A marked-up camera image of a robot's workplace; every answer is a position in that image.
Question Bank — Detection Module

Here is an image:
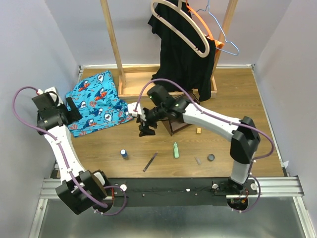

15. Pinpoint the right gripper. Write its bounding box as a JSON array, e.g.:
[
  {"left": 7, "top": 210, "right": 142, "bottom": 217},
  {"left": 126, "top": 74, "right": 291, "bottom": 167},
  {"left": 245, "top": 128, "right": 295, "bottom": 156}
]
[{"left": 136, "top": 106, "right": 166, "bottom": 138}]

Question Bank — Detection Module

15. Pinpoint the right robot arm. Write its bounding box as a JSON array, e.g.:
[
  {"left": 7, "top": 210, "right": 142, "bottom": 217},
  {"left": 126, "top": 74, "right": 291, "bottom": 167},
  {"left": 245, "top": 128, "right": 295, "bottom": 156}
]
[{"left": 128, "top": 85, "right": 260, "bottom": 194}]

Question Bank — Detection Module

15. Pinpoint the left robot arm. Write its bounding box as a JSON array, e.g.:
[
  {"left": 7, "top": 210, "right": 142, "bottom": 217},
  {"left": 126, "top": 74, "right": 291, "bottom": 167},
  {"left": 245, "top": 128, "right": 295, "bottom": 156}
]
[{"left": 32, "top": 87, "right": 110, "bottom": 215}]

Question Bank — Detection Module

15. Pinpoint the brown wooden desk organizer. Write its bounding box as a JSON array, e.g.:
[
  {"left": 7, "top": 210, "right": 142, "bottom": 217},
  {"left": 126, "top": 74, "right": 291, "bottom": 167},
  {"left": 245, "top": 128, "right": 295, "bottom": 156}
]
[{"left": 161, "top": 90, "right": 200, "bottom": 136}]

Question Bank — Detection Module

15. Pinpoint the blue shark print cloth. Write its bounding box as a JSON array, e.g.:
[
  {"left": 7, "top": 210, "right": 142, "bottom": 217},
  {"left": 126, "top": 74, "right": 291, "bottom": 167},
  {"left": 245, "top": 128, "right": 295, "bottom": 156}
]
[{"left": 66, "top": 70, "right": 132, "bottom": 137}]

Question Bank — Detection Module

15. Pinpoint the purple thin pen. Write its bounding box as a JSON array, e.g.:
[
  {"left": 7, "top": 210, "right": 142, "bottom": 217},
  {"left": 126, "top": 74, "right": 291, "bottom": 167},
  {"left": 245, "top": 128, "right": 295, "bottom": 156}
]
[{"left": 143, "top": 151, "right": 158, "bottom": 172}]

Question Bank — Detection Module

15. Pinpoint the blue small bottle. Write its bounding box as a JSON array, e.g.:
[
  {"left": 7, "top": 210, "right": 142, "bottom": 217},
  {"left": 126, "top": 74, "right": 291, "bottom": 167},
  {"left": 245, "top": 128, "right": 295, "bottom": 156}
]
[{"left": 120, "top": 149, "right": 128, "bottom": 159}]

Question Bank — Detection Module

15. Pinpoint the small wooden block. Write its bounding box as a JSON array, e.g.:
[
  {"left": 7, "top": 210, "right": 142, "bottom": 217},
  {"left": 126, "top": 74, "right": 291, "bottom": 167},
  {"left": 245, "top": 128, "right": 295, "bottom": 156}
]
[{"left": 196, "top": 127, "right": 202, "bottom": 134}]

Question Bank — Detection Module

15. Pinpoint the small clear tube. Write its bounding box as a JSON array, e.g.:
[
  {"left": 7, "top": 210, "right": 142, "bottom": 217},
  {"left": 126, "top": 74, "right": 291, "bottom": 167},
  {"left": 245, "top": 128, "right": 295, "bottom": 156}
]
[{"left": 195, "top": 157, "right": 201, "bottom": 165}]

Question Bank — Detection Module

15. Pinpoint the round dark cap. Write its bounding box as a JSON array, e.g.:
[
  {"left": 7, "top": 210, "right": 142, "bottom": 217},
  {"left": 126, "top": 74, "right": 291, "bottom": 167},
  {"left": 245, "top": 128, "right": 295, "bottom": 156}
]
[{"left": 207, "top": 154, "right": 215, "bottom": 162}]

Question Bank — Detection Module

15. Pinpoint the black hanging garment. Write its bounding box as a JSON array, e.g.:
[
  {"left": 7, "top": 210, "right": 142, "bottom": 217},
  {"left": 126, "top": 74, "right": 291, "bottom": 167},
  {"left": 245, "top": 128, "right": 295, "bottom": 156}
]
[{"left": 148, "top": 0, "right": 216, "bottom": 102}]

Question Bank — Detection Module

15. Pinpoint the orange plastic hanger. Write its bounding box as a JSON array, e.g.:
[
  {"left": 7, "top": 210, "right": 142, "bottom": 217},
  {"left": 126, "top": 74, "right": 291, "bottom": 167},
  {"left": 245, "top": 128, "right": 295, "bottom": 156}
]
[{"left": 185, "top": 0, "right": 224, "bottom": 50}]

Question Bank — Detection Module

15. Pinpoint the beige wooden hanger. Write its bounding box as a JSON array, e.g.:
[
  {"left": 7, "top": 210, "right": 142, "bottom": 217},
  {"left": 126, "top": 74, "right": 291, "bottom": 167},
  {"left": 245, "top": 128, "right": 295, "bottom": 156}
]
[{"left": 149, "top": 0, "right": 211, "bottom": 58}]

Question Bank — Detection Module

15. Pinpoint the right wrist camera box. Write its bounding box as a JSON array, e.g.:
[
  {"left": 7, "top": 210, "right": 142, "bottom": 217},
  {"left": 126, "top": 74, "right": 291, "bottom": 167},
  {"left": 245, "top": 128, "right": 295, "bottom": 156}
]
[{"left": 127, "top": 102, "right": 146, "bottom": 120}]

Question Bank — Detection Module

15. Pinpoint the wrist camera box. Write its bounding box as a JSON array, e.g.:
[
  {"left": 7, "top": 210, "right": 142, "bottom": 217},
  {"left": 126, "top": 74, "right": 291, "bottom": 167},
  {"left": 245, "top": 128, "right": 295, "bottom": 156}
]
[
  {"left": 127, "top": 102, "right": 146, "bottom": 120},
  {"left": 45, "top": 87, "right": 63, "bottom": 106}
]

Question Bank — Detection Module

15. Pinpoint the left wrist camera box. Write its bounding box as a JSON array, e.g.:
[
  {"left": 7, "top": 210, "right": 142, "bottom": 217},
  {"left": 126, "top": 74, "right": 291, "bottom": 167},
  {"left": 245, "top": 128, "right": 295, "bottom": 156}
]
[{"left": 45, "top": 87, "right": 63, "bottom": 106}]

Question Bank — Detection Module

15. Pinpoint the wooden clothes rack frame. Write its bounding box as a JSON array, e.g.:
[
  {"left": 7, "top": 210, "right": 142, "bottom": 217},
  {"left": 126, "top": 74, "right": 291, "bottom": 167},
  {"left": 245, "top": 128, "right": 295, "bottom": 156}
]
[{"left": 100, "top": 0, "right": 238, "bottom": 98}]

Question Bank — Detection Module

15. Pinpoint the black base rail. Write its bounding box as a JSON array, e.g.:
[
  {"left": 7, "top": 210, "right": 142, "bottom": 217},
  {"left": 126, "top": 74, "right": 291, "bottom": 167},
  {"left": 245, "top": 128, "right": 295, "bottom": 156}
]
[{"left": 108, "top": 177, "right": 258, "bottom": 207}]

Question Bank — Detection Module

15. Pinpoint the blue wire hanger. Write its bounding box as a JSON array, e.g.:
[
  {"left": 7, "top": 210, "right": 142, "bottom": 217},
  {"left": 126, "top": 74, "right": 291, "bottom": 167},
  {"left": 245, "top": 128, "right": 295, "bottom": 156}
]
[{"left": 189, "top": 0, "right": 240, "bottom": 56}]

